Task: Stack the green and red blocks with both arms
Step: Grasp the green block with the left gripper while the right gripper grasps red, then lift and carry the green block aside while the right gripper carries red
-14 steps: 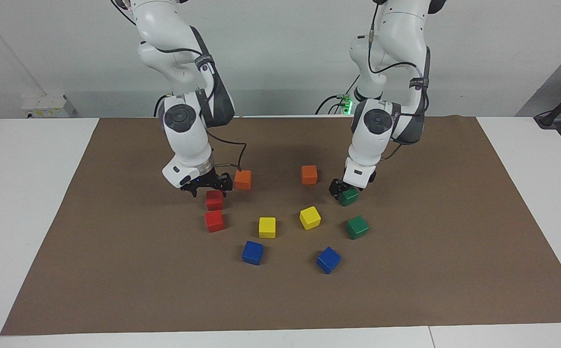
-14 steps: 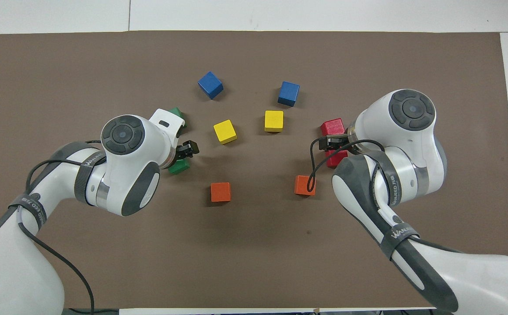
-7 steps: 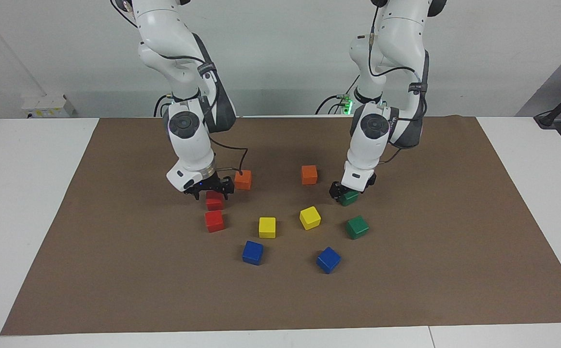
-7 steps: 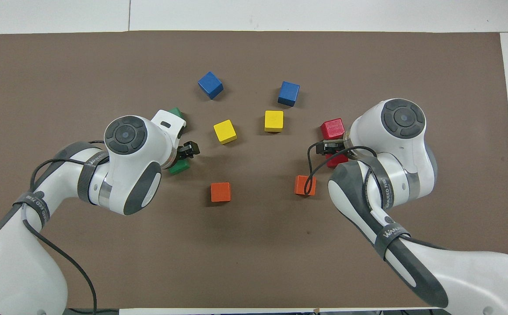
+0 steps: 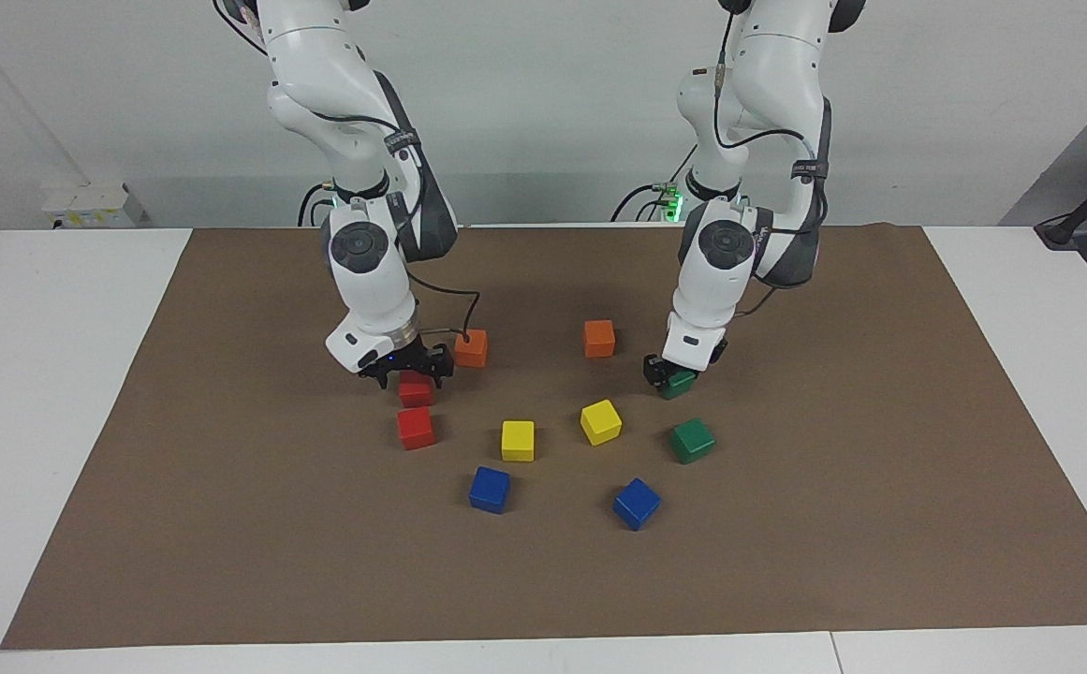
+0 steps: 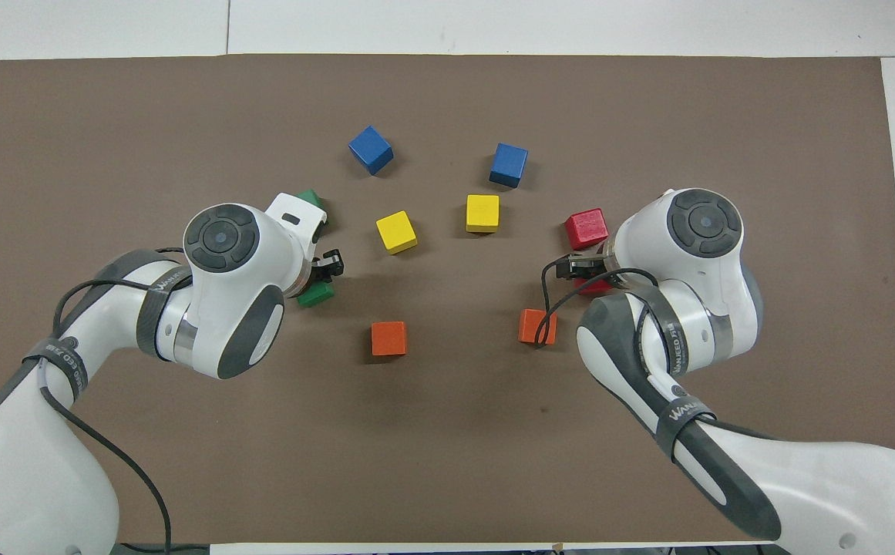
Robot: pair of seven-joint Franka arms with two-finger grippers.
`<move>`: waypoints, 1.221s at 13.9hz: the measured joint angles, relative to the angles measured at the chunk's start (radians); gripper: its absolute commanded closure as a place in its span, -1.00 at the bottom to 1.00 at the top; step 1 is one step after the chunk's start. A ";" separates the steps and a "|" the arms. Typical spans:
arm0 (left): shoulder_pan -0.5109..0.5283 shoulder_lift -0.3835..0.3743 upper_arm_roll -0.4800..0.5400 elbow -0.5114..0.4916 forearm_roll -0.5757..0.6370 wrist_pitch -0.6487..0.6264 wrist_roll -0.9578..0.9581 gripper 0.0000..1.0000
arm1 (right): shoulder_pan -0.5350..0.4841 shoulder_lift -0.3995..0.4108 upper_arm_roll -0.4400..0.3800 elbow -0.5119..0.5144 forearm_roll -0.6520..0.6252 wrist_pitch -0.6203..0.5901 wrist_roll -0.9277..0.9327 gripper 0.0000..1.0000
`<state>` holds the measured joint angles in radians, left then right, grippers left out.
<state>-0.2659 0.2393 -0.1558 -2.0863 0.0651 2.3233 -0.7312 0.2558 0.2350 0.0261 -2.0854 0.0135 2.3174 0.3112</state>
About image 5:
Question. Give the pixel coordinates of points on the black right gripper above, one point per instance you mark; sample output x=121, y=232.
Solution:
x=407, y=360

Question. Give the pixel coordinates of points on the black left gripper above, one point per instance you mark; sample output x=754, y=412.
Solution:
x=719, y=350

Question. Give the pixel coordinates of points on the green wooden cube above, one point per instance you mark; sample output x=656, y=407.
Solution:
x=681, y=385
x=693, y=440

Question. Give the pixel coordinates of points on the red wooden cube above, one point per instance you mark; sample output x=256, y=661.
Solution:
x=417, y=391
x=415, y=428

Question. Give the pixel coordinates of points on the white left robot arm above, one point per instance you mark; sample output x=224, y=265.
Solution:
x=777, y=65

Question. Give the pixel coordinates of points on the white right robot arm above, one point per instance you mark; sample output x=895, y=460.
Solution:
x=318, y=75

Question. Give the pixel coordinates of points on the orange wooden cube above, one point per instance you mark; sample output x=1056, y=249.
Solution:
x=599, y=338
x=473, y=348

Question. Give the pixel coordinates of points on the yellow wooden cube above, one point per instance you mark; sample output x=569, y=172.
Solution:
x=518, y=440
x=601, y=421

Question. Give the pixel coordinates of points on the blue wooden cube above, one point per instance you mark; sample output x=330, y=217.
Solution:
x=490, y=489
x=637, y=504

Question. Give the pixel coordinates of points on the brown table mat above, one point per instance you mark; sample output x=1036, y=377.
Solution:
x=543, y=580

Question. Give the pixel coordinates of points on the white power strip box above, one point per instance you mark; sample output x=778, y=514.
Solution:
x=94, y=201

